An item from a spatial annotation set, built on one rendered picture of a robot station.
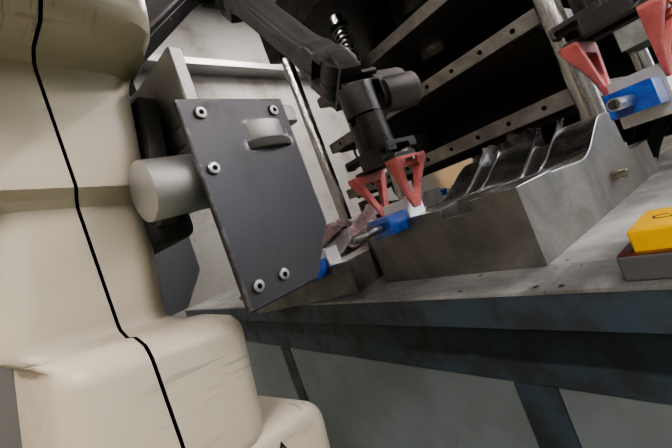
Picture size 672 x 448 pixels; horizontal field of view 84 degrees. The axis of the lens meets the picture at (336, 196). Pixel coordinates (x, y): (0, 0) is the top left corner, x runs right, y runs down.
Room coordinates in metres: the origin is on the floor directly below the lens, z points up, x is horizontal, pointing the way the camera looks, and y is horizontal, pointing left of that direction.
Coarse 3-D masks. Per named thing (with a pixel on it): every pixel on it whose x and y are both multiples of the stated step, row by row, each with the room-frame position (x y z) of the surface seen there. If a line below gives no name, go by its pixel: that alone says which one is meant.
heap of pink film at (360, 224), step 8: (368, 208) 0.82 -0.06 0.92; (360, 216) 0.81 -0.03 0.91; (368, 216) 0.79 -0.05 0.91; (328, 224) 0.88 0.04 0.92; (336, 224) 0.87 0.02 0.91; (344, 224) 0.89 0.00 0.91; (352, 224) 0.80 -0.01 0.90; (360, 224) 0.78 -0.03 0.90; (368, 224) 0.78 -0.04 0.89; (328, 232) 0.84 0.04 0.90; (336, 232) 0.85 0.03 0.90; (352, 232) 0.77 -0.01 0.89; (360, 232) 0.77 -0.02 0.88; (328, 240) 0.84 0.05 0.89
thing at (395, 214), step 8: (400, 200) 0.56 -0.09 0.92; (408, 200) 0.55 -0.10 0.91; (384, 208) 0.58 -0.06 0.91; (392, 208) 0.56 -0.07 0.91; (400, 208) 0.55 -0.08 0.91; (408, 208) 0.54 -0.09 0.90; (416, 208) 0.55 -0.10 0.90; (424, 208) 0.56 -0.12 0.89; (384, 216) 0.54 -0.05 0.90; (392, 216) 0.53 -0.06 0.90; (400, 216) 0.54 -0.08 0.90; (408, 216) 0.54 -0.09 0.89; (376, 224) 0.54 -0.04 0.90; (384, 224) 0.53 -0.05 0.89; (392, 224) 0.52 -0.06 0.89; (400, 224) 0.53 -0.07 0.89; (408, 224) 0.54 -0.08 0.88; (368, 232) 0.52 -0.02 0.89; (376, 232) 0.53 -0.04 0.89; (384, 232) 0.53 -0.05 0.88; (392, 232) 0.52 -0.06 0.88; (352, 240) 0.51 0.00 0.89; (360, 240) 0.51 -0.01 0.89
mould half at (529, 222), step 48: (528, 144) 0.68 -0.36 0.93; (576, 144) 0.57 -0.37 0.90; (624, 144) 0.63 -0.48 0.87; (528, 192) 0.42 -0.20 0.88; (576, 192) 0.49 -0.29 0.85; (624, 192) 0.58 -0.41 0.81; (384, 240) 0.59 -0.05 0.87; (432, 240) 0.51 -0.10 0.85; (480, 240) 0.46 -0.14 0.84; (528, 240) 0.41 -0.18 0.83; (576, 240) 0.46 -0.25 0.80
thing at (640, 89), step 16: (656, 64) 0.39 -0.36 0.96; (624, 80) 0.41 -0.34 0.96; (640, 80) 0.40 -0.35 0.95; (656, 80) 0.37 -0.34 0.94; (608, 96) 0.39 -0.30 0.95; (624, 96) 0.36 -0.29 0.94; (640, 96) 0.37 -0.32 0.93; (656, 96) 0.36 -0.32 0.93; (608, 112) 0.40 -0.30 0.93; (624, 112) 0.39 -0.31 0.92; (640, 112) 0.41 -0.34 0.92; (656, 112) 0.40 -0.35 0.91; (624, 128) 0.42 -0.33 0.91
